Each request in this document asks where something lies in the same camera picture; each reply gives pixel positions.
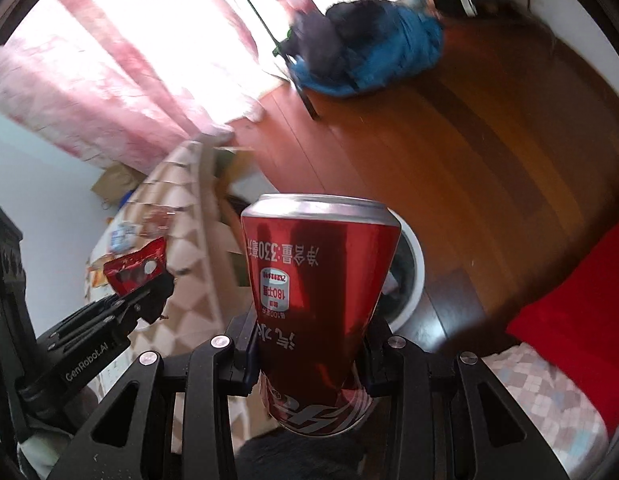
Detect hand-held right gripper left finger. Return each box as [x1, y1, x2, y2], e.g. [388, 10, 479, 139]
[48, 305, 263, 480]

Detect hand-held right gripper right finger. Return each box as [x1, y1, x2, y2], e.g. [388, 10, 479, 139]
[359, 310, 571, 480]

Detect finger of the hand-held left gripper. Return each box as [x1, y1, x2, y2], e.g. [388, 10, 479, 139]
[107, 272, 176, 317]
[124, 298, 166, 332]

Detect red snack wrapper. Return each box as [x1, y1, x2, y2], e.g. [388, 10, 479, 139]
[103, 238, 168, 297]

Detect red soda can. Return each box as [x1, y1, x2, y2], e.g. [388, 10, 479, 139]
[240, 193, 403, 436]

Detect white round trash bin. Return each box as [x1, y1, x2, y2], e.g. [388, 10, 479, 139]
[377, 224, 426, 337]

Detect pale snack packet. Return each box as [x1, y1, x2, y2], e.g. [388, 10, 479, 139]
[108, 221, 142, 255]

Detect brown cardboard box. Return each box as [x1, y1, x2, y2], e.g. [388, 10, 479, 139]
[91, 162, 146, 209]

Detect red cushion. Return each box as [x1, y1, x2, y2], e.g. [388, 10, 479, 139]
[506, 209, 619, 441]

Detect pink curtain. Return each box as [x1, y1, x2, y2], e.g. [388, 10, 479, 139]
[0, 0, 313, 172]

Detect black stand pole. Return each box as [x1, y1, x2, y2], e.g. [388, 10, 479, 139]
[232, 0, 323, 122]

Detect dark grey garment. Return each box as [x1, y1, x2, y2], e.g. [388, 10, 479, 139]
[278, 1, 386, 83]

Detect blue jacket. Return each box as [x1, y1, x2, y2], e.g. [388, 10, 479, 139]
[288, 0, 446, 99]

